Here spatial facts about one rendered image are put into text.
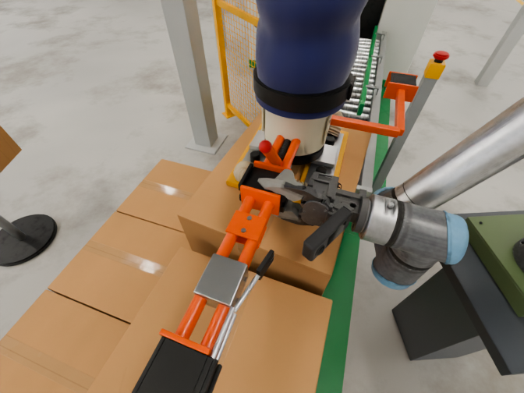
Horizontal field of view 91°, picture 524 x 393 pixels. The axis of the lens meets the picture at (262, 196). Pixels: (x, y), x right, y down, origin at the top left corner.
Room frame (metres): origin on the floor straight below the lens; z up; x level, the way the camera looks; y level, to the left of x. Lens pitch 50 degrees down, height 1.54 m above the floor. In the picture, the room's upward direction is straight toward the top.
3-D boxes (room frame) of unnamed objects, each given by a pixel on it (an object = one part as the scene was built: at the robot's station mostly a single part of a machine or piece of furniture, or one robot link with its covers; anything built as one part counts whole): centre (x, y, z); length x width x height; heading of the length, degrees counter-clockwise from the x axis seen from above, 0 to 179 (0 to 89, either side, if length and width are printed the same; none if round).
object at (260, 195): (0.37, -0.01, 1.14); 0.10 x 0.08 x 0.06; 70
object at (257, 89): (0.60, -0.10, 1.26); 0.23 x 0.23 x 0.04
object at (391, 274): (0.27, -0.30, 1.02); 0.12 x 0.09 x 0.12; 172
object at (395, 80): (0.80, -0.44, 1.14); 0.09 x 0.08 x 0.05; 70
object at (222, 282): (0.16, 0.06, 1.13); 0.07 x 0.07 x 0.04; 70
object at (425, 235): (0.26, -0.30, 1.13); 0.12 x 0.09 x 0.10; 71
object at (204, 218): (0.58, -0.09, 0.81); 0.60 x 0.40 x 0.40; 156
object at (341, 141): (0.57, -0.18, 1.04); 0.34 x 0.10 x 0.05; 160
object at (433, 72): (1.32, -0.86, 0.50); 0.07 x 0.07 x 1.00; 71
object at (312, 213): (0.32, -0.14, 1.14); 0.12 x 0.09 x 0.08; 71
